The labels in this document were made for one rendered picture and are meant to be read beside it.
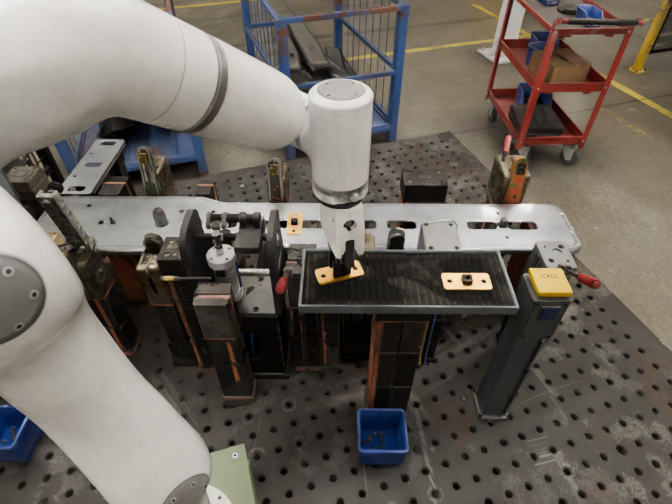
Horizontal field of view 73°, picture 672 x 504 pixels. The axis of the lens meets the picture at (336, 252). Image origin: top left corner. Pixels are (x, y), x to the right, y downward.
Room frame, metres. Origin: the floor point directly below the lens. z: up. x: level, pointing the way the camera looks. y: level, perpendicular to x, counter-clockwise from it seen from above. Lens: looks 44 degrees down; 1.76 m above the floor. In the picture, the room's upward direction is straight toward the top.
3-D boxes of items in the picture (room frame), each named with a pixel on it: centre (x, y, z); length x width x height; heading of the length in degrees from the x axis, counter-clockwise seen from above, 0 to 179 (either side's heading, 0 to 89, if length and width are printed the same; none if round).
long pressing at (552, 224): (0.89, 0.09, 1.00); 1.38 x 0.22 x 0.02; 89
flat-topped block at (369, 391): (0.55, -0.12, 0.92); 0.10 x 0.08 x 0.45; 89
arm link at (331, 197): (0.56, -0.01, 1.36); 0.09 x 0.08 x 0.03; 18
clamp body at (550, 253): (0.72, -0.48, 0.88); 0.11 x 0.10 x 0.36; 179
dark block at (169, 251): (0.67, 0.33, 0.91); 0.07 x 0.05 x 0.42; 179
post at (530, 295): (0.55, -0.38, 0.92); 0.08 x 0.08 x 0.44; 89
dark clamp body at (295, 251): (0.69, 0.07, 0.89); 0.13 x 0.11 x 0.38; 179
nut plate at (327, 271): (0.56, -0.01, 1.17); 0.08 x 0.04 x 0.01; 108
